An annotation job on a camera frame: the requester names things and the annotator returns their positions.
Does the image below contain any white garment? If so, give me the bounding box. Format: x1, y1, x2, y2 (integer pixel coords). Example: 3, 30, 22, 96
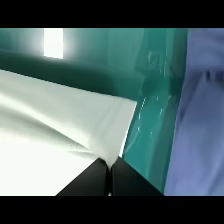
0, 68, 139, 197

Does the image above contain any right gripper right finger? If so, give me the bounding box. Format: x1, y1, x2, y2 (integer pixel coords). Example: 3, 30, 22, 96
110, 156, 165, 197

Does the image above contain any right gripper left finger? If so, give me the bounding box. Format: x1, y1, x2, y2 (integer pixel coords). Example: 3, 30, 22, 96
55, 157, 111, 197

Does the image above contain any purple garment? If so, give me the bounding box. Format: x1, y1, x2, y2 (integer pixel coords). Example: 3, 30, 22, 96
163, 28, 224, 197

